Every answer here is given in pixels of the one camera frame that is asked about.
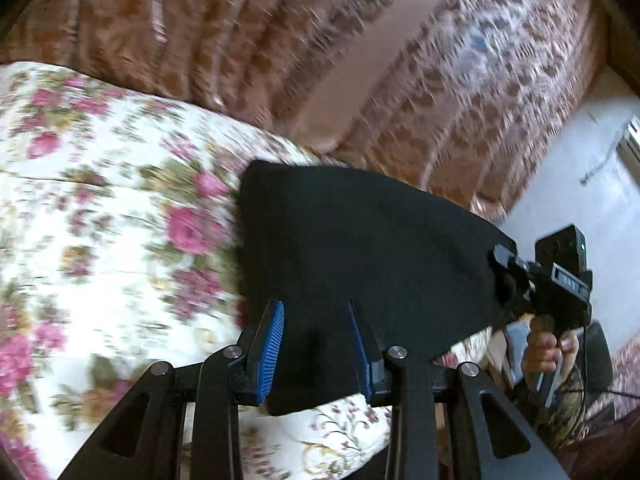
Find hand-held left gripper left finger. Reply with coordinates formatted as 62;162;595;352
57;300;286;480

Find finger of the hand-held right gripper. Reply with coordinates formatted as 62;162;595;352
488;242;527;281
499;278;533;322

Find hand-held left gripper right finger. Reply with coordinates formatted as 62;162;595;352
347;300;572;480

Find black pants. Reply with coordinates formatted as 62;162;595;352
235;160;519;417

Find person's right hand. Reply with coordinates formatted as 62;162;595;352
522;317;582;387

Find white air conditioner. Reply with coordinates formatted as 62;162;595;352
617;117;640;172

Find floral quilted blanket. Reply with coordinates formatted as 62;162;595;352
0;62;506;480

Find brown floral curtain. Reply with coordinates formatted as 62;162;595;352
0;0;609;222

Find grey wall cable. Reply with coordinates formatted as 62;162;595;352
579;131;627;184

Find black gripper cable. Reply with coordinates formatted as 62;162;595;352
549;327;640;448

